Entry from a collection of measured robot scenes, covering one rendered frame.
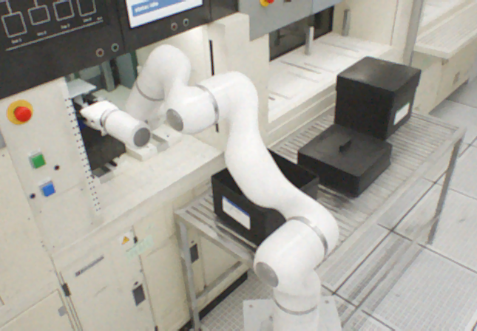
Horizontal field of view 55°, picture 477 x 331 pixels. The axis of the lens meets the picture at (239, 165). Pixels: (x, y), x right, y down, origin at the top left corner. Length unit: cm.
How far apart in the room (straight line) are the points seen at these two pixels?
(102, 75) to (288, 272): 171
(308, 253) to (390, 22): 208
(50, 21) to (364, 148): 124
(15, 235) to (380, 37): 228
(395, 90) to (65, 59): 133
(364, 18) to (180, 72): 207
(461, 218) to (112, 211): 213
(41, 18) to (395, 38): 213
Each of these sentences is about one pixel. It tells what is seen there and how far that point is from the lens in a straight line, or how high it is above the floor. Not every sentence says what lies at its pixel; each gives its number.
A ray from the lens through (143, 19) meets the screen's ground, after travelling 143.
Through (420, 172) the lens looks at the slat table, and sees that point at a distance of 202.
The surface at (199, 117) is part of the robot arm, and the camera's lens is 98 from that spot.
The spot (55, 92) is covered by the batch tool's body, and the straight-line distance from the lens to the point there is 134.
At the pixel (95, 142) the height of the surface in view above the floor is 105.
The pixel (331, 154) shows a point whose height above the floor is 86.
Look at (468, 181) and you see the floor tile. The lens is 339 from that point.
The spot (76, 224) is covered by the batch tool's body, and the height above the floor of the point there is 92.
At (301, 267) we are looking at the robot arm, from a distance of 102.
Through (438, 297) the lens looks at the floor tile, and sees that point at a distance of 258.
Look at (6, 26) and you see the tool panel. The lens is 124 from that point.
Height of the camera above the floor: 190
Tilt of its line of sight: 35 degrees down
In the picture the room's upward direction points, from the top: 3 degrees counter-clockwise
